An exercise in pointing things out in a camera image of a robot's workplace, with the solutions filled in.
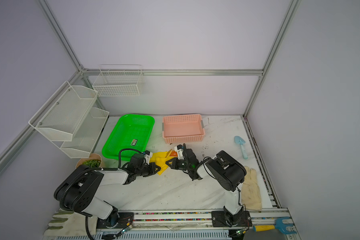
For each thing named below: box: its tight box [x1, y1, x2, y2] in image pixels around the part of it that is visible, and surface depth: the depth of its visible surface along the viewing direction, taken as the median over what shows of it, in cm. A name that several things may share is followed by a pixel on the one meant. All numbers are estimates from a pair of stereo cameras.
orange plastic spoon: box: [170, 150, 178, 157], surface depth 99 cm
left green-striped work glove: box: [43, 208, 98, 236], surface depth 73 cm
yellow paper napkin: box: [149, 149, 178, 176], surface depth 96 cm
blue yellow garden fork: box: [253, 217, 297, 235], surface depth 72 cm
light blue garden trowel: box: [234, 136, 249, 160], surface depth 106 cm
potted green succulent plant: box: [76, 153, 102, 168], surface depth 85 cm
